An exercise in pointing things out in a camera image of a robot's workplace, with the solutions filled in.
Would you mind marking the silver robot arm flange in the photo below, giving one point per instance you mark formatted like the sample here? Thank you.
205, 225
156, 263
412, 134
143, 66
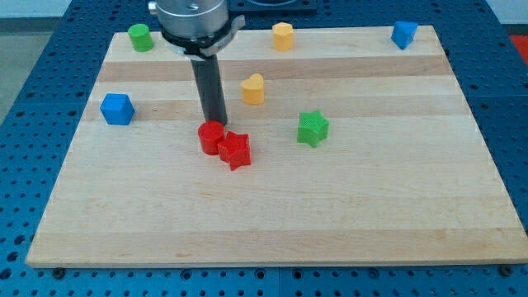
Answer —
198, 29

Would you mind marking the red star block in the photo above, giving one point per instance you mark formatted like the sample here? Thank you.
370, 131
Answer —
235, 150

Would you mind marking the green star block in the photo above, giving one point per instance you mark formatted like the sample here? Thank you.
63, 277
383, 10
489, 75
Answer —
312, 128

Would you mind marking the light wooden board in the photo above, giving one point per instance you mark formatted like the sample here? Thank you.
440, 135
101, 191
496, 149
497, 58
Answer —
404, 177

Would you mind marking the red cylinder block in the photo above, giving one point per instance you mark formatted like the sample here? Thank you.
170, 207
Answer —
210, 134

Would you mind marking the yellow heart block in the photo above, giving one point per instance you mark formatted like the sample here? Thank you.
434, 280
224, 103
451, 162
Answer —
253, 89

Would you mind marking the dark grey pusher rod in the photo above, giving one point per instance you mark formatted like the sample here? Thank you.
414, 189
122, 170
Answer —
209, 87

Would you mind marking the yellow hexagon block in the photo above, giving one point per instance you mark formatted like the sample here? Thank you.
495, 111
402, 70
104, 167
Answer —
283, 36

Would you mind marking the blue cube block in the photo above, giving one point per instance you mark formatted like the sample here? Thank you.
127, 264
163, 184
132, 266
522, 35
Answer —
117, 109

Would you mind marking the green cylinder block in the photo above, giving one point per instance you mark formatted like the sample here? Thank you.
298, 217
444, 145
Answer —
140, 37

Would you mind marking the blue triangle block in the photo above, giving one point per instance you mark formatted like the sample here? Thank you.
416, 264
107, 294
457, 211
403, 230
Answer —
403, 33

